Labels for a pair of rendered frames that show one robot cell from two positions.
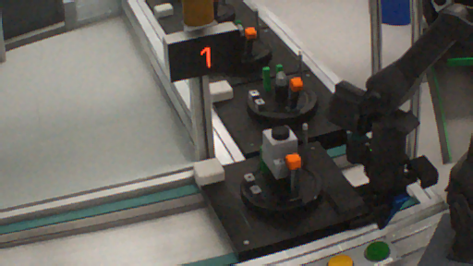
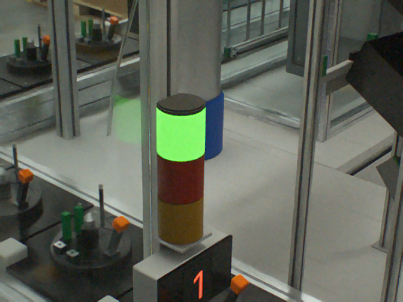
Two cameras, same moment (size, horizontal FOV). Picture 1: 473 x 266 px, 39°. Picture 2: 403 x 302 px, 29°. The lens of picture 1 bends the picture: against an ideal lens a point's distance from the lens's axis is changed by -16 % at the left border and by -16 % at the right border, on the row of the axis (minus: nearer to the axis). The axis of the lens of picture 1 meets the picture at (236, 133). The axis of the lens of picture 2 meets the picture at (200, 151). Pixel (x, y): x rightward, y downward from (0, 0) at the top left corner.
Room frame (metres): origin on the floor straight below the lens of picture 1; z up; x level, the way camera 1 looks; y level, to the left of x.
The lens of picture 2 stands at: (0.50, 0.42, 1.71)
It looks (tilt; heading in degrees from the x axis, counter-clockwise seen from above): 26 degrees down; 328
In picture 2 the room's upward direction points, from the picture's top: 1 degrees clockwise
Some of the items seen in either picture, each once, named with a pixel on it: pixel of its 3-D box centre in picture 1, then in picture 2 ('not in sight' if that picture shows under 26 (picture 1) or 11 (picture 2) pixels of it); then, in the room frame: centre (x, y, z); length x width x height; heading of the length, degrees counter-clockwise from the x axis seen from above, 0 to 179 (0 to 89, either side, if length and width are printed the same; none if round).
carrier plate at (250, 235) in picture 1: (282, 197); not in sight; (1.04, -0.07, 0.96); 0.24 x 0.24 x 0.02; 17
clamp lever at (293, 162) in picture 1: (291, 174); not in sight; (1.00, -0.08, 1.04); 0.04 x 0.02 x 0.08; 17
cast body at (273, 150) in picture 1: (278, 145); not in sight; (1.05, -0.07, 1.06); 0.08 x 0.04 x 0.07; 17
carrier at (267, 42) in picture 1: (239, 39); not in sight; (1.55, -0.02, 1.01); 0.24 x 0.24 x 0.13; 17
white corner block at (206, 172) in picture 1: (209, 175); not in sight; (1.11, 0.05, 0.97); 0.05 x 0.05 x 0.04; 17
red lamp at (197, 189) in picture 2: not in sight; (180, 172); (1.13, 0.05, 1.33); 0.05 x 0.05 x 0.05
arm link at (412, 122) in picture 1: (390, 126); not in sight; (0.86, -0.22, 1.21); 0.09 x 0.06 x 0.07; 42
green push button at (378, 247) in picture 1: (377, 252); not in sight; (0.86, -0.22, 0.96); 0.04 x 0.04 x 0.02
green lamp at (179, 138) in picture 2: not in sight; (180, 129); (1.13, 0.05, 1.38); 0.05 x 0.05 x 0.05
